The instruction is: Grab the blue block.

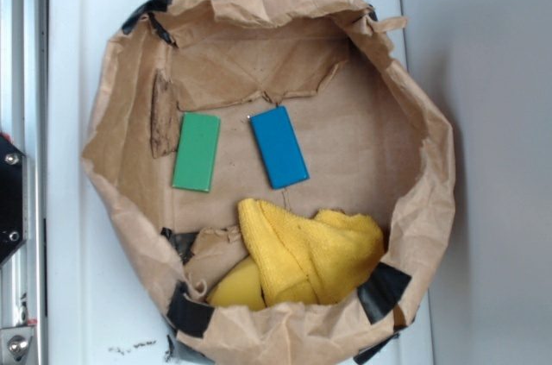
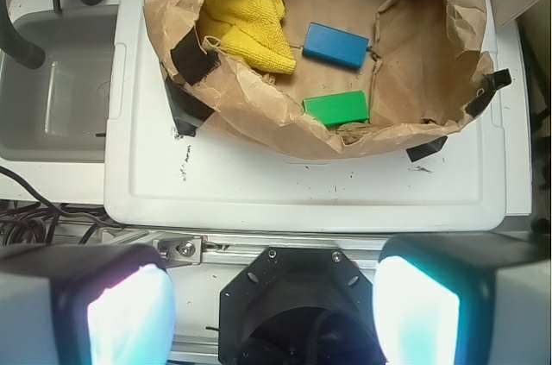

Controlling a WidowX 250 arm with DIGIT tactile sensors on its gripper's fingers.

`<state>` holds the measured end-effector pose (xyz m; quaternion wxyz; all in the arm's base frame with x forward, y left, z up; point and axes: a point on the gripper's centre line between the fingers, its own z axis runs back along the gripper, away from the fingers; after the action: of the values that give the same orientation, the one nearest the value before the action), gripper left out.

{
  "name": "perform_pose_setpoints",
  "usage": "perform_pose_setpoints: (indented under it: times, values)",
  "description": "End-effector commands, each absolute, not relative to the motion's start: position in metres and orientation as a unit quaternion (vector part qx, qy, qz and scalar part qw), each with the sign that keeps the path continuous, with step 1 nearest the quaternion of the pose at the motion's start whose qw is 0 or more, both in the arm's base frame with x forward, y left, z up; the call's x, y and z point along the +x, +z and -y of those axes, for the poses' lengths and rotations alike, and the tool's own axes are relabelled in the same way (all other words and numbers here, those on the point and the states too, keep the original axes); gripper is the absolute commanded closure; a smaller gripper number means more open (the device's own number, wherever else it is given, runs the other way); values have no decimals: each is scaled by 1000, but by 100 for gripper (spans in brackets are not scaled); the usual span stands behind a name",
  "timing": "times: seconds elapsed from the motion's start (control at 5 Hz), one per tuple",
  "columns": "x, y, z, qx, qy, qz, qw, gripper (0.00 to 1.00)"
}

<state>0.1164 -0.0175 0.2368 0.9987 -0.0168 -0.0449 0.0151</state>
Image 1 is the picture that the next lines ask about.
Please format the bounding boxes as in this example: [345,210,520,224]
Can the aluminium frame rail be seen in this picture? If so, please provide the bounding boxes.
[1,0,47,364]

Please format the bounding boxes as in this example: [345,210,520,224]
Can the brown paper bag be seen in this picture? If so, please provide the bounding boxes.
[82,0,455,364]

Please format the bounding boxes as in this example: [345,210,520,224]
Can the green rectangular block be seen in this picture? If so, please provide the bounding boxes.
[172,112,221,192]

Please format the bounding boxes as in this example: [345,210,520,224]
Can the yellow microfiber cloth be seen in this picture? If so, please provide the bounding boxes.
[238,198,385,306]

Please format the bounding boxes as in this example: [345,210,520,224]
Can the white plastic bin lid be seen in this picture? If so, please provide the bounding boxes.
[46,0,435,365]

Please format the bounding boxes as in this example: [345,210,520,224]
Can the yellow sponge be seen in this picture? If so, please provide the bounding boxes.
[207,256,267,312]

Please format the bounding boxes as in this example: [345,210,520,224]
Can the black mounting plate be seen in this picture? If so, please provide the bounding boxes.
[0,134,26,267]

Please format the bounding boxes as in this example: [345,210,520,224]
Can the blue rectangular block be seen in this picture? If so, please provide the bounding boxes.
[250,106,310,189]

